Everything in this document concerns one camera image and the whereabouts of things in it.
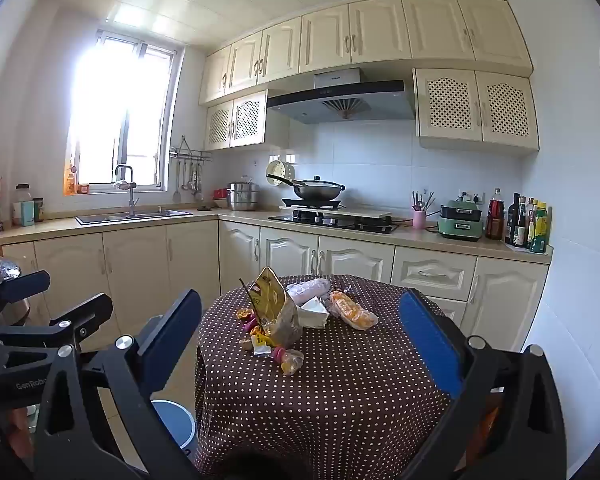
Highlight cream base cabinets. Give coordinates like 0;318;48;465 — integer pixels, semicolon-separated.
0;220;551;356

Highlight green yellow bottle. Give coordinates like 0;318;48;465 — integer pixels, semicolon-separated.
529;201;551;254

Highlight clear storage jar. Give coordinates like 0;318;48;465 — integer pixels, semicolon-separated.
12;183;35;227

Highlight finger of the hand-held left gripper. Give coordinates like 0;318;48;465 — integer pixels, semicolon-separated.
0;270;51;323
0;292;115;356

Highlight beige kitchen countertop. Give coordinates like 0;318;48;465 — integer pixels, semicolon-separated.
0;207;555;266

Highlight grey range hood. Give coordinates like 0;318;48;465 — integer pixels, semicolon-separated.
266;67;417;125

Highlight steel kitchen sink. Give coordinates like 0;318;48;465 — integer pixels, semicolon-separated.
75;207;193;226

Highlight yellow white wrapper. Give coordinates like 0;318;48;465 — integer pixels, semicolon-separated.
250;332;276;356

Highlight cream wall cabinets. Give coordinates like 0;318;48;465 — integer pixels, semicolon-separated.
198;0;535;108

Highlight brown sauce bottle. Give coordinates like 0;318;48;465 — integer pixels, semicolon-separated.
525;197;538;248

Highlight blue plastic bin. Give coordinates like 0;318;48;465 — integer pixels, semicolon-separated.
149;399;197;466

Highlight green electric cooker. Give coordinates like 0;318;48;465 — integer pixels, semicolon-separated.
437;200;485;242

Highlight black glass gas stove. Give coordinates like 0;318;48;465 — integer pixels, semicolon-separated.
267;212;401;235

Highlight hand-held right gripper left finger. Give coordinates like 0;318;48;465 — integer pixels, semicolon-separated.
32;289;203;480

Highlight kitchen window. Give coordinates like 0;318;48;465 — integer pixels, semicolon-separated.
62;30;186;196

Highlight clear orange bread bag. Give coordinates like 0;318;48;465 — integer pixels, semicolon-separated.
326;287;380;332

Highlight hanging metal skimmer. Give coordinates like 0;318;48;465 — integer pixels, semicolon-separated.
192;159;205;204

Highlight person's left hand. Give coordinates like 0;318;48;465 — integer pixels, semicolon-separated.
6;404;37;461

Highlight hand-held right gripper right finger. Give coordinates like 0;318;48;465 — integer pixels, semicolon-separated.
399;289;567;480

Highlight pink white plastic package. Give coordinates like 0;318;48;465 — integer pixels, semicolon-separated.
286;278;332;306

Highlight cream lattice door cabinet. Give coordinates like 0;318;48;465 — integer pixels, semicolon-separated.
412;67;541;152
204;89;291;152

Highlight dark glass bottle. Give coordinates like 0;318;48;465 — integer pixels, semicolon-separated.
504;192;522;245
512;200;528;248

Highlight cream colander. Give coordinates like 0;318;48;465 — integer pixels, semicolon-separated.
266;158;295;187

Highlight black wok with lid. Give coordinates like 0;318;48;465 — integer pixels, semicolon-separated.
266;174;347;201

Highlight metal utensil rack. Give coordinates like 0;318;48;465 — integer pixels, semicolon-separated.
169;135;213;163

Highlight steel steamer pot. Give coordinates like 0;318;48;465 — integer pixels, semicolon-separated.
226;176;261;212

